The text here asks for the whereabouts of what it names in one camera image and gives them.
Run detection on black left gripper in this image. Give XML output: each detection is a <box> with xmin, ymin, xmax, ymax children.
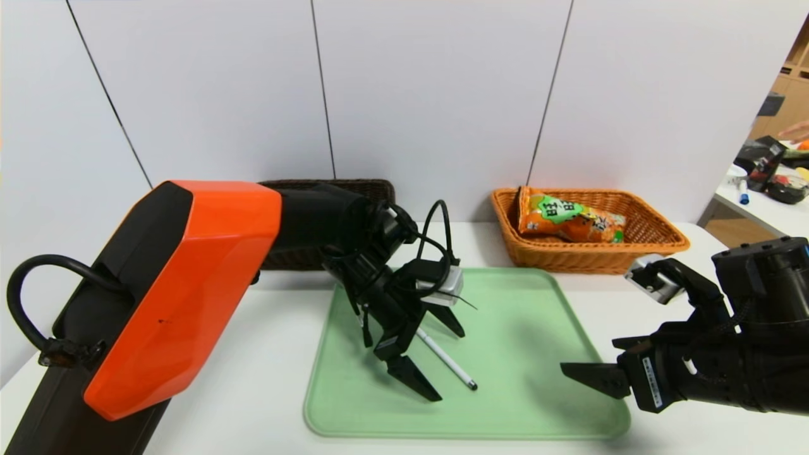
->
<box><xmin>357</xmin><ymin>267</ymin><xmax>466</xmax><ymax>403</ymax></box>

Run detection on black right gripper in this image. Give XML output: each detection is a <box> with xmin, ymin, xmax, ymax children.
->
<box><xmin>560</xmin><ymin>321</ymin><xmax>745</xmax><ymax>414</ymax></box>

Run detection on orange snack bag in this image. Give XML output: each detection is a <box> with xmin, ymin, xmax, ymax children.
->
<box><xmin>517</xmin><ymin>186</ymin><xmax>628</xmax><ymax>244</ymax></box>

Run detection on orange wicker basket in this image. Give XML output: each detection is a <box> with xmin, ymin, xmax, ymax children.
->
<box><xmin>490</xmin><ymin>187</ymin><xmax>691</xmax><ymax>276</ymax></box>

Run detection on dark brown wicker basket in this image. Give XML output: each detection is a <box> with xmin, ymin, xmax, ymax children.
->
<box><xmin>259</xmin><ymin>179</ymin><xmax>396</xmax><ymax>271</ymax></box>

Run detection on white pen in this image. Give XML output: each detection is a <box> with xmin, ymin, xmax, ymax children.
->
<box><xmin>416</xmin><ymin>327</ymin><xmax>478</xmax><ymax>391</ymax></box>

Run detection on light green plastic tray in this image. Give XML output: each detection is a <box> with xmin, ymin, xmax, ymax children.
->
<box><xmin>303</xmin><ymin>267</ymin><xmax>631</xmax><ymax>440</ymax></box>

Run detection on white background table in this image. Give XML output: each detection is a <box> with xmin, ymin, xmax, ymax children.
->
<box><xmin>712</xmin><ymin>140</ymin><xmax>809</xmax><ymax>240</ymax></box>

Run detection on black bowl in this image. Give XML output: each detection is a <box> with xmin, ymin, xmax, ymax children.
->
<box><xmin>763</xmin><ymin>174</ymin><xmax>809</xmax><ymax>205</ymax></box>

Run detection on black snack package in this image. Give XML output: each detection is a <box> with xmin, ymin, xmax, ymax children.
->
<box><xmin>736</xmin><ymin>135</ymin><xmax>788</xmax><ymax>193</ymax></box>

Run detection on wooden cabinet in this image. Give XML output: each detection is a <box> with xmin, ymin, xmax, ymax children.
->
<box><xmin>750</xmin><ymin>13</ymin><xmax>809</xmax><ymax>141</ymax></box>

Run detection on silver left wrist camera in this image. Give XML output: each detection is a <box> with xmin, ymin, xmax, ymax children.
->
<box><xmin>414</xmin><ymin>262</ymin><xmax>465</xmax><ymax>308</ymax></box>

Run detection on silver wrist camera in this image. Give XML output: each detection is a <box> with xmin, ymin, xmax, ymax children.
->
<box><xmin>624</xmin><ymin>254</ymin><xmax>686</xmax><ymax>305</ymax></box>
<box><xmin>414</xmin><ymin>262</ymin><xmax>465</xmax><ymax>308</ymax></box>

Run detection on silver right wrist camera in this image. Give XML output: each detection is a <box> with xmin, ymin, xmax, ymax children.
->
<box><xmin>624</xmin><ymin>254</ymin><xmax>686</xmax><ymax>305</ymax></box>

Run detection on black right camera cable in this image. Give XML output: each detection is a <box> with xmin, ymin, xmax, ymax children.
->
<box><xmin>664</xmin><ymin>258</ymin><xmax>727</xmax><ymax>326</ymax></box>

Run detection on black camera cable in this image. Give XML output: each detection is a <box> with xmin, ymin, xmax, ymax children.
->
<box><xmin>417</xmin><ymin>200</ymin><xmax>453</xmax><ymax>279</ymax></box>
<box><xmin>664</xmin><ymin>258</ymin><xmax>727</xmax><ymax>326</ymax></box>

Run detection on black left camera cable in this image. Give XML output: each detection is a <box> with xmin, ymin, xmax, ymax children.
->
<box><xmin>417</xmin><ymin>200</ymin><xmax>453</xmax><ymax>279</ymax></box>

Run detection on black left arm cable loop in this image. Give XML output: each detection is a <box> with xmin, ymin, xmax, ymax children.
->
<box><xmin>6</xmin><ymin>254</ymin><xmax>130</xmax><ymax>368</ymax></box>

